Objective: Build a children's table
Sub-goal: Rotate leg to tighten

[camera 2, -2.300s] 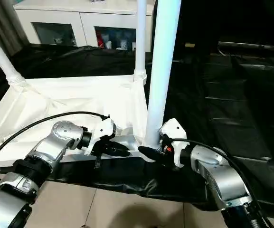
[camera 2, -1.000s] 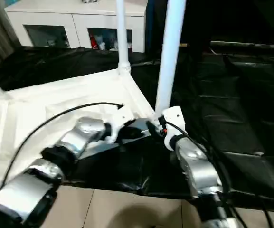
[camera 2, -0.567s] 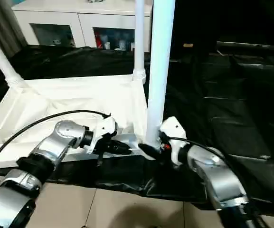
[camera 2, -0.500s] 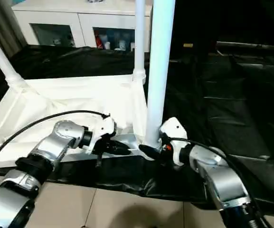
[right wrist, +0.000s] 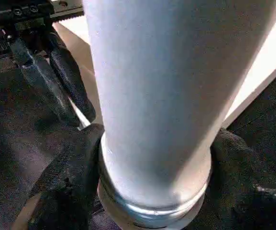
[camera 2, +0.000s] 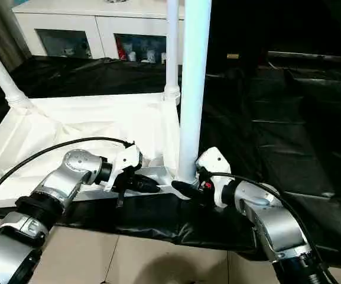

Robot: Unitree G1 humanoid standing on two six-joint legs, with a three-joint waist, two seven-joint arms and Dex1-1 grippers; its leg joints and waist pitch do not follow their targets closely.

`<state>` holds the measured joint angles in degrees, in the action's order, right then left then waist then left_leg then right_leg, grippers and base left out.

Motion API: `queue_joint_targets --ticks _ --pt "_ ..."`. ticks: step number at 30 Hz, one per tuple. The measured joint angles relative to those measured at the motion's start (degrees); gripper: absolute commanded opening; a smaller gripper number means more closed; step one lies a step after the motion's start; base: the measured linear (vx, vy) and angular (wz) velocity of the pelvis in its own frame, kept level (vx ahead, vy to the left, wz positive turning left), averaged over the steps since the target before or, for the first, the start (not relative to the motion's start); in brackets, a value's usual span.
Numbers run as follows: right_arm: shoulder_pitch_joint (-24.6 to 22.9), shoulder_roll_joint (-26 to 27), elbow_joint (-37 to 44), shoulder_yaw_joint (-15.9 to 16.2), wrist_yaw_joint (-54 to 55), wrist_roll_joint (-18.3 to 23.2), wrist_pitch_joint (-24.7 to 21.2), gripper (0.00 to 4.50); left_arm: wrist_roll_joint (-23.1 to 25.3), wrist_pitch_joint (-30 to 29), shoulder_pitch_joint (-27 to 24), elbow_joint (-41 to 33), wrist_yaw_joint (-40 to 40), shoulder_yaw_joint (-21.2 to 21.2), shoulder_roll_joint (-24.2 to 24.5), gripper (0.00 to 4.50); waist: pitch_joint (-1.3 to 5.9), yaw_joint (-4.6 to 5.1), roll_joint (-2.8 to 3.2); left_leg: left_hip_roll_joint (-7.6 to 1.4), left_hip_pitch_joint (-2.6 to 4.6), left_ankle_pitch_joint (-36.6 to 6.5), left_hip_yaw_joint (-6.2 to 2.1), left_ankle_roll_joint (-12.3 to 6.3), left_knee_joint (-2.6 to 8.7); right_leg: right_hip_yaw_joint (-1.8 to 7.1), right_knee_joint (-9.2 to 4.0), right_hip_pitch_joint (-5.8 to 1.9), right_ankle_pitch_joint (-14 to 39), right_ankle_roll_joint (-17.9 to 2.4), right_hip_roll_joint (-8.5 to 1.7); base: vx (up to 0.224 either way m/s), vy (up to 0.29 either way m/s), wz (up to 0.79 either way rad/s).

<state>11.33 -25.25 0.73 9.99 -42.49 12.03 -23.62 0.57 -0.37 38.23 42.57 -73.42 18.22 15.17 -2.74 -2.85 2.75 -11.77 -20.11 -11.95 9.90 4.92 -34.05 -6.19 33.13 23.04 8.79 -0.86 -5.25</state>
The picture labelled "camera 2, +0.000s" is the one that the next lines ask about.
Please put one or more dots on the white plastic table top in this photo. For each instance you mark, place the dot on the white plastic table top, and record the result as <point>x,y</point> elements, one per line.
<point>84,118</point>

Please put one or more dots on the white plastic table leg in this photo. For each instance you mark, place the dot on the white plastic table leg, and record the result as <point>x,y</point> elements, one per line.
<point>194,74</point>
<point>172,44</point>
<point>1,71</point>

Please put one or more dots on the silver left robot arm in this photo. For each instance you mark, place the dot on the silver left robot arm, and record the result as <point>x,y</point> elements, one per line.
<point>64,177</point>

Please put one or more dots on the black mat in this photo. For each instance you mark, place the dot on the black mat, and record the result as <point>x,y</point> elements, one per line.
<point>276,133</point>

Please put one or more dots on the small white jar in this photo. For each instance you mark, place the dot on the small white jar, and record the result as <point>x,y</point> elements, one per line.
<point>162,58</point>

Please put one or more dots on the small red item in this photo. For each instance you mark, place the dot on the small red item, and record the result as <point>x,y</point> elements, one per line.
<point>122,51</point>

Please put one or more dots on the small tan tag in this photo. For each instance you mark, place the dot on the small tan tag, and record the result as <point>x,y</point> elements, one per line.
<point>233,55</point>

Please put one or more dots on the white cabinet with glass doors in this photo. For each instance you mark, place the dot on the white cabinet with glass doors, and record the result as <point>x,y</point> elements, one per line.
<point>99,20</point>

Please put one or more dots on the long black bar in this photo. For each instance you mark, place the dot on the long black bar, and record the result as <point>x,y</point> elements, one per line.
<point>315,55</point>

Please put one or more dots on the dark patterned small object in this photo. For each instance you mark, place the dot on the dark patterned small object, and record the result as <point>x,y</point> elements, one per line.
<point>116,1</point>

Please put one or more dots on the grey curtain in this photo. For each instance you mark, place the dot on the grey curtain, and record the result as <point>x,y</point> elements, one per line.
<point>7,32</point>

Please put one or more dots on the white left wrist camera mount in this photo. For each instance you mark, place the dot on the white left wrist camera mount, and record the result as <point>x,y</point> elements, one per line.
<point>126,161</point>

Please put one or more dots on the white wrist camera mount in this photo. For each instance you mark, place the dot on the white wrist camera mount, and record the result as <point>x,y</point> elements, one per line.
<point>214,159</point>
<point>126,161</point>

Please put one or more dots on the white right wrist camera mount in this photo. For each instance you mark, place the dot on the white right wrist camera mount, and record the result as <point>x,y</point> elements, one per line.
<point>214,159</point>

